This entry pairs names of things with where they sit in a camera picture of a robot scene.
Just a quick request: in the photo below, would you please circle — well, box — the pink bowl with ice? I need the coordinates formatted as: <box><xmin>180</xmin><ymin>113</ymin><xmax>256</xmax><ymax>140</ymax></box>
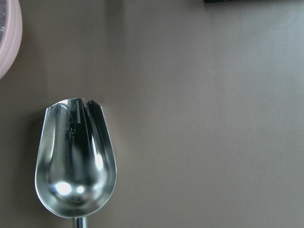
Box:
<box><xmin>0</xmin><ymin>0</ymin><xmax>22</xmax><ymax>77</ymax></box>

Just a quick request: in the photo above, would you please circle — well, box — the metal ice scoop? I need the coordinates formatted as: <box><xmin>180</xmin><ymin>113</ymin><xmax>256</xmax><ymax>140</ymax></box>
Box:
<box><xmin>35</xmin><ymin>98</ymin><xmax>117</xmax><ymax>228</ymax></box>

